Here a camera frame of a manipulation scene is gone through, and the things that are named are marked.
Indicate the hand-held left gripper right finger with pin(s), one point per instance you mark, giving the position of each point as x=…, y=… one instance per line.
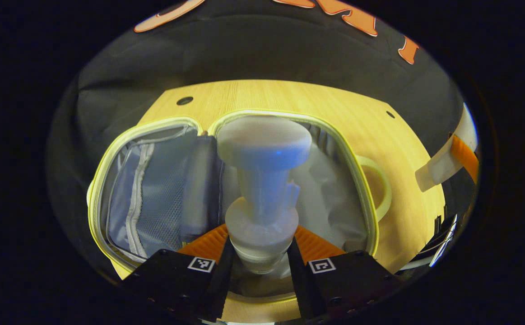
x=300, y=280

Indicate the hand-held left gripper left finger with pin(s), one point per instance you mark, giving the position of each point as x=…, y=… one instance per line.
x=219, y=280

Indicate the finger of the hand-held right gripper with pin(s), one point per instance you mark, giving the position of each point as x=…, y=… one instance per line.
x=467, y=158

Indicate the cream yellow-trimmed small suitcase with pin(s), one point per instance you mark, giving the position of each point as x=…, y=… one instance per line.
x=163, y=194

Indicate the white pump bottle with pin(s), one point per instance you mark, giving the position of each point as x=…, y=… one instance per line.
x=262, y=180

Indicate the round black table grommet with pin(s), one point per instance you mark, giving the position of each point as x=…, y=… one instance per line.
x=184, y=100
x=390, y=114

